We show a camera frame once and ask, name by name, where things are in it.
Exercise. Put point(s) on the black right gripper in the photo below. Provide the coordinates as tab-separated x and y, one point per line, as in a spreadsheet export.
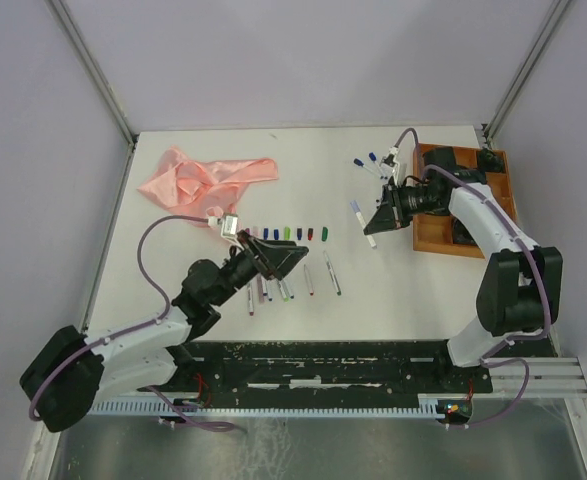
384	218

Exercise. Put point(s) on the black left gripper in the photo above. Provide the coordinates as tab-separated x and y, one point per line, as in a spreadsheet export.
263	263

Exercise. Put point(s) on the lavender capped marker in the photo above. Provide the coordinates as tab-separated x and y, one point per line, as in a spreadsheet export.
356	209

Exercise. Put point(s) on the pink translucent highlighter pen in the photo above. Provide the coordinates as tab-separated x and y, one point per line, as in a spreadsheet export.
260	290

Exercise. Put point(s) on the lime green capped marker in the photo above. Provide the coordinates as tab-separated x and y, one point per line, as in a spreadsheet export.
282	290

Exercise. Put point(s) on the magenta capped whiteboard marker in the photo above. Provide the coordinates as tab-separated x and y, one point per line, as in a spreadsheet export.
250	299

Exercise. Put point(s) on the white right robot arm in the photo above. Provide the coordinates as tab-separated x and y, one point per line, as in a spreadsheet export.
518	298

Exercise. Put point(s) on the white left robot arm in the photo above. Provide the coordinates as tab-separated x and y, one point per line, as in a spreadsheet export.
74	371

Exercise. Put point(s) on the orange wooden divider tray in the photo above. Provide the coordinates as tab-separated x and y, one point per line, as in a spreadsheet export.
432	232

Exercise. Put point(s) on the far blue marker left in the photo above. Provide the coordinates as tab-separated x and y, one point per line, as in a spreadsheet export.
359	163

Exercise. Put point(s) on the far blue marker right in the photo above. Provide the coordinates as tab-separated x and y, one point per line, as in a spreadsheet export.
374	160

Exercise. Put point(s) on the dark floral rolled tie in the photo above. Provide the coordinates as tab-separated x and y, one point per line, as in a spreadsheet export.
460	234

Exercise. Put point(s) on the dark rolled tie top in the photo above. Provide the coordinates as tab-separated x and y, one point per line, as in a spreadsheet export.
488	161

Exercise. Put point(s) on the pink satin cloth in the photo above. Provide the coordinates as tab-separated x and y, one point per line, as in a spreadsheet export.
183	186

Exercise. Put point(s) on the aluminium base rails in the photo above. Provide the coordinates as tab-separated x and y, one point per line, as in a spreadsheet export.
549	378

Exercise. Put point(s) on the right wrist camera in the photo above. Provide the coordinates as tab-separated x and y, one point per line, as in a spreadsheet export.
393	167

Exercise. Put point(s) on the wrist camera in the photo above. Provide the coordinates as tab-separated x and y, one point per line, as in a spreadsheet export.
393	167
227	225

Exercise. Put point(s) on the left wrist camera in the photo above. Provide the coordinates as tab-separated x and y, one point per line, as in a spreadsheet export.
227	225

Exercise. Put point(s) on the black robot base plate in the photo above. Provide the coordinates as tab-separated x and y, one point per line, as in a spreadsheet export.
409	367

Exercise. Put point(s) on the light blue cable duct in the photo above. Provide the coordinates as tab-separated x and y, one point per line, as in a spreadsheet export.
296	403

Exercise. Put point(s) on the aluminium frame post right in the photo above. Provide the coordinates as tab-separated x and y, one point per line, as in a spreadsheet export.
549	27

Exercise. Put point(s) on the aluminium frame post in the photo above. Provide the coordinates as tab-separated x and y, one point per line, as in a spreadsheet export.
72	32
549	27

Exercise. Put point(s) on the aluminium frame post left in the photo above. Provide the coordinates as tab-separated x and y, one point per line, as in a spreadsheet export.
72	32

